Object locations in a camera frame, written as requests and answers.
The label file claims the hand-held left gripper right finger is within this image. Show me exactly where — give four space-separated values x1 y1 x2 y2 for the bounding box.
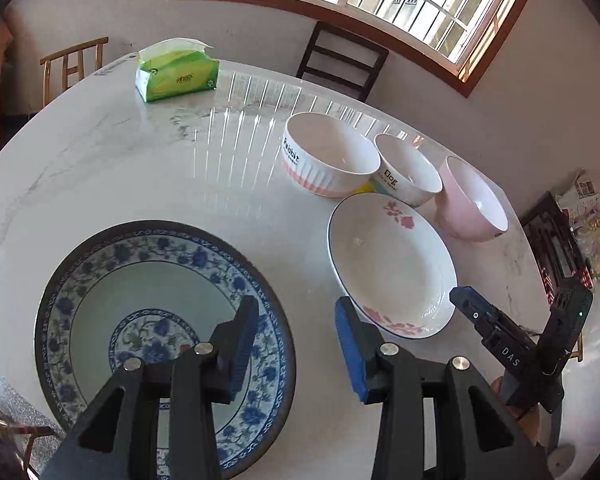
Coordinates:
335 296 553 480

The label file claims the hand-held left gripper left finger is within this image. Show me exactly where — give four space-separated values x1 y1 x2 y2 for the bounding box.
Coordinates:
40 295 261 480

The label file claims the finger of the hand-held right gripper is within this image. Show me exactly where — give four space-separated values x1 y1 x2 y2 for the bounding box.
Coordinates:
449 286 537 367

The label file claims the white plate with pink flowers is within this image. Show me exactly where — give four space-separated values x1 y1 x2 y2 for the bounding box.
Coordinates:
327 192 458 339

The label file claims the pink bowl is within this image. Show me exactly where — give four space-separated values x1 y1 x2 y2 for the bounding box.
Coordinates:
434 155 509 243

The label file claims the blue floral plate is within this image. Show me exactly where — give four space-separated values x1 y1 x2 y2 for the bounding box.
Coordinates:
34 220 297 467

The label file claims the small white bowl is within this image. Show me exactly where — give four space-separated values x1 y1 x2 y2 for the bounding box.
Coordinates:
372 133 444 208

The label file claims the large white ribbed bowl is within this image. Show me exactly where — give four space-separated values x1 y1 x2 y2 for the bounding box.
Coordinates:
281 112 382 198

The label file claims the person's right hand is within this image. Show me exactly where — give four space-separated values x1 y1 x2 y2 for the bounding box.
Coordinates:
490 377 541 448

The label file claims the dark wooden side table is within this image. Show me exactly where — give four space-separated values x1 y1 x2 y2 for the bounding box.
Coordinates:
520 192 593 306

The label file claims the printed paper box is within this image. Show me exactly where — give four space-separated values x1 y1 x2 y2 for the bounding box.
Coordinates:
555 169 599 217

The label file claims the brown wooden chair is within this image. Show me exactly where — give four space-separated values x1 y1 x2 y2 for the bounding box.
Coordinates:
0 410 58 478

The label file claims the green tissue pack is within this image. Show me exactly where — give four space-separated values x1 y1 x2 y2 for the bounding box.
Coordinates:
134 37 220 104

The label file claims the dark wooden chair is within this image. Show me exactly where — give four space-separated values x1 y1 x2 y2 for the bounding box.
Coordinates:
296 21 390 102

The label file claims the light wooden chair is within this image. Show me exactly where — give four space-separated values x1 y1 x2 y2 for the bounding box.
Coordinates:
40 36 109 108

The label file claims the window with brown frame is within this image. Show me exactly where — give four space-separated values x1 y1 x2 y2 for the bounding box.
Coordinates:
167 0 543 98

